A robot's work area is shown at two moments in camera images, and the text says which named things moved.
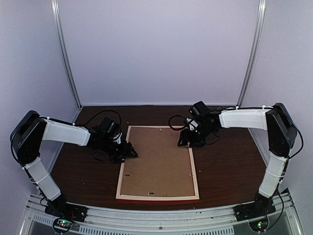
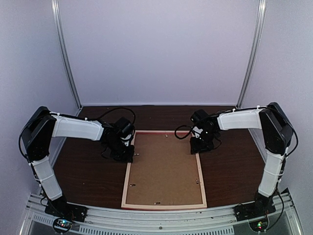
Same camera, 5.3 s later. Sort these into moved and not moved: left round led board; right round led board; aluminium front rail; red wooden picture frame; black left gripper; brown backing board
Moved: black left gripper; red wooden picture frame
Not moved: left round led board; brown backing board; aluminium front rail; right round led board
